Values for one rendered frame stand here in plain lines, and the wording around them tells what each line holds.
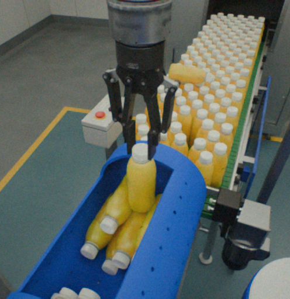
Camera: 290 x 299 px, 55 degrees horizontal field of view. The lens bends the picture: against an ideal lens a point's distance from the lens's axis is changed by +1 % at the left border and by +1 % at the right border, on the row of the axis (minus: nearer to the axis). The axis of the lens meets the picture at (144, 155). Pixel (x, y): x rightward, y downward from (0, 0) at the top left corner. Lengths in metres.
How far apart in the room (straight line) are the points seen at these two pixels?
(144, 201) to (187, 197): 0.10
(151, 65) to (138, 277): 0.34
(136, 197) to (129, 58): 0.33
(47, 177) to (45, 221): 0.43
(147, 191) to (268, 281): 0.34
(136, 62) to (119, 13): 0.07
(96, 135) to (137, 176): 0.45
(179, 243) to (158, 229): 0.06
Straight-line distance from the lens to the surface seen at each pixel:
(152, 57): 0.43
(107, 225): 0.67
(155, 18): 0.40
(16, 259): 2.04
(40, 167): 2.51
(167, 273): 0.55
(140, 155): 0.55
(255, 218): 1.05
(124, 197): 0.70
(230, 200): 0.89
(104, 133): 0.98
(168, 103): 0.47
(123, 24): 0.41
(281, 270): 0.76
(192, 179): 0.66
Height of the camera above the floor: 1.67
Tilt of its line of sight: 43 degrees down
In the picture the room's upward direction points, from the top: straight up
